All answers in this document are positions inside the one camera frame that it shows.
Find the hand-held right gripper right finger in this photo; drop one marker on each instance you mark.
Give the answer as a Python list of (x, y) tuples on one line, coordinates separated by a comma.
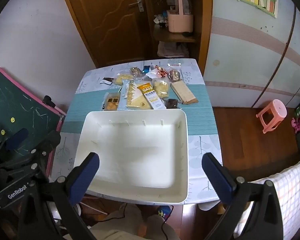
[(217, 177)]

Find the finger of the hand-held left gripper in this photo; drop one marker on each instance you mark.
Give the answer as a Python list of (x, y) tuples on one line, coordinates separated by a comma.
[(17, 137), (48, 141)]

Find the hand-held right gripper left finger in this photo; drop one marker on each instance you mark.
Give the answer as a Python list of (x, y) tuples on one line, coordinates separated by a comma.
[(86, 177)]

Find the white plastic tray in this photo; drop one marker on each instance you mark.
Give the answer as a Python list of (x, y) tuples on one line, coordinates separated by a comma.
[(140, 150)]

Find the fried golden snack packet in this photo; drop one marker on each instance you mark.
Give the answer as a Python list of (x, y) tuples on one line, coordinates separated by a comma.
[(111, 103)]

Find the dark brownie packet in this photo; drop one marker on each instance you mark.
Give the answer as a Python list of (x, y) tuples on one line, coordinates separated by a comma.
[(172, 103)]

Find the long beige cracker packet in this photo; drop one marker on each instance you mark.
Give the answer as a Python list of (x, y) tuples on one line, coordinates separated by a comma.
[(183, 93)]

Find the beige sandwich cake packet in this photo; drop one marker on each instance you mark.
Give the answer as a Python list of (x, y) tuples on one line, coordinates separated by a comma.
[(131, 97)]

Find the orange white snack packet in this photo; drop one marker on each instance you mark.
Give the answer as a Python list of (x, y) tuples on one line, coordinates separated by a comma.
[(150, 96)]

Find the yellow cake clear packet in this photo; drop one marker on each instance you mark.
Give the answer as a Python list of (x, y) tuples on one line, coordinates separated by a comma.
[(121, 78), (161, 88)]

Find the black easel knob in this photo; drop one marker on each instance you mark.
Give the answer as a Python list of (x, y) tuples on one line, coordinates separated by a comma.
[(49, 100)]

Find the white plastic object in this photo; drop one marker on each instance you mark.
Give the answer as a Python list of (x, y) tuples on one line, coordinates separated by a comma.
[(56, 211)]

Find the patterned teal tablecloth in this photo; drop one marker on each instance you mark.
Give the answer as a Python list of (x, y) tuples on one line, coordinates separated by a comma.
[(200, 120)]

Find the blue patterned object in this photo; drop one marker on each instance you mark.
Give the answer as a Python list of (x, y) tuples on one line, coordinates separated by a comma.
[(165, 211)]

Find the person's beige trousers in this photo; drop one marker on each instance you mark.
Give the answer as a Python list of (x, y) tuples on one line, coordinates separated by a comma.
[(130, 227)]

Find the checkered cloth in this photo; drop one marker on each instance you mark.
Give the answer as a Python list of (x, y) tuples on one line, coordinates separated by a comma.
[(295, 187)]

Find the brown snack wrapper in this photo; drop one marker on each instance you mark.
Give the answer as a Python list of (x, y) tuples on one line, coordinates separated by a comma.
[(107, 81)]

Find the pink plastic stool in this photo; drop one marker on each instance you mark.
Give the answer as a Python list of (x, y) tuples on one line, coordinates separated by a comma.
[(275, 110)]

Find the pink toy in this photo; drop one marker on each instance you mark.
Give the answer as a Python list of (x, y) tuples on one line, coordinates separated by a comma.
[(297, 124)]

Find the round nut candy packet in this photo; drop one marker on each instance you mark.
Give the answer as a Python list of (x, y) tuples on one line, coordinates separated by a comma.
[(135, 71)]

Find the dark round pastry packet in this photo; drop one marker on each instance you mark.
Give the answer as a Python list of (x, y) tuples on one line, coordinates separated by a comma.
[(174, 74)]

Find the white red snack packet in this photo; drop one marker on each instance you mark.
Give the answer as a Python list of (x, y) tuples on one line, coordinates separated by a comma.
[(160, 73)]

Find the blue small box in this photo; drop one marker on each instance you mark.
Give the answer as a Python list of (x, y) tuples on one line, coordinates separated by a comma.
[(146, 69)]

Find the wooden door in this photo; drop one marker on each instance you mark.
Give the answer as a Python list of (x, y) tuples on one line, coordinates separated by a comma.
[(110, 25)]

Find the stack of folded papers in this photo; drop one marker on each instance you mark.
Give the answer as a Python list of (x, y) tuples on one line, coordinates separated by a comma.
[(172, 49)]

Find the pale green wardrobe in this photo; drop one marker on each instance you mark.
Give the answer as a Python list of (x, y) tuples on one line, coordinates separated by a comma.
[(240, 42)]

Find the wooden shelf unit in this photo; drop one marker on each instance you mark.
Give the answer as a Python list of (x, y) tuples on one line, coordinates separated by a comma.
[(202, 30)]

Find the pink basket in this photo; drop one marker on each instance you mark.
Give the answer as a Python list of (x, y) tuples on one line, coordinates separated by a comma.
[(180, 22)]

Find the small toy figures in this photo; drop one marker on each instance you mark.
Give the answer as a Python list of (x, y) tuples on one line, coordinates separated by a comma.
[(160, 20)]

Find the grey plastic bag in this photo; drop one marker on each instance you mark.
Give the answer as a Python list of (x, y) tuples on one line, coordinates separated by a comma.
[(172, 1)]

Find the green chalkboard pink frame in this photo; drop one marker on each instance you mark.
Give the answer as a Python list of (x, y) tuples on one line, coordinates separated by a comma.
[(15, 105)]

